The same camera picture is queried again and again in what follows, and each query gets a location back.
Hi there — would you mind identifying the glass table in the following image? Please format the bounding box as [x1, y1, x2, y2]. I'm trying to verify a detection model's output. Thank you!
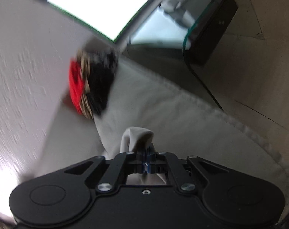
[183, 0, 289, 115]

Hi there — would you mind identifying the grey sofa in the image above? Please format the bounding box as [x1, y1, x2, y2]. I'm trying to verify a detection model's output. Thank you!
[23, 55, 289, 222]

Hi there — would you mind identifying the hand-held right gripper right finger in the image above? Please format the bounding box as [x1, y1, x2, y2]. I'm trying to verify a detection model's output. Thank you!
[146, 148, 229, 193]

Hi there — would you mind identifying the black folded garment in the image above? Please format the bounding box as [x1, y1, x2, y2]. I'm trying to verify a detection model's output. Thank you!
[87, 50, 119, 118]

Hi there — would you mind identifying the silver metal bar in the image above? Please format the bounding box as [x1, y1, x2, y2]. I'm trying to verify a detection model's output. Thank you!
[160, 0, 200, 28]

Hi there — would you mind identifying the light grey garment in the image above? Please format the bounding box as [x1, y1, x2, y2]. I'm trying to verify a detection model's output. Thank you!
[119, 126, 171, 186]

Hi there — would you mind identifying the window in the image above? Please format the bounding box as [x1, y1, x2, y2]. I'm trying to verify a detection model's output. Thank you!
[6, 0, 159, 42]

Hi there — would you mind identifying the tan folded garment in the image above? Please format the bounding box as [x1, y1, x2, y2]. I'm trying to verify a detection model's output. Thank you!
[75, 50, 94, 120]

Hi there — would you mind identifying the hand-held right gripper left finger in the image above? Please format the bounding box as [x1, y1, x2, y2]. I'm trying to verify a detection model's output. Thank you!
[63, 148, 146, 192]

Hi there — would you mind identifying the black box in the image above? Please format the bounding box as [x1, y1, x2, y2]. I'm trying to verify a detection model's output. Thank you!
[188, 0, 239, 65]

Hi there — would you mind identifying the red folded garment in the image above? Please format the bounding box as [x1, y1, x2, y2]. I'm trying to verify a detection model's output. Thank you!
[68, 61, 87, 115]

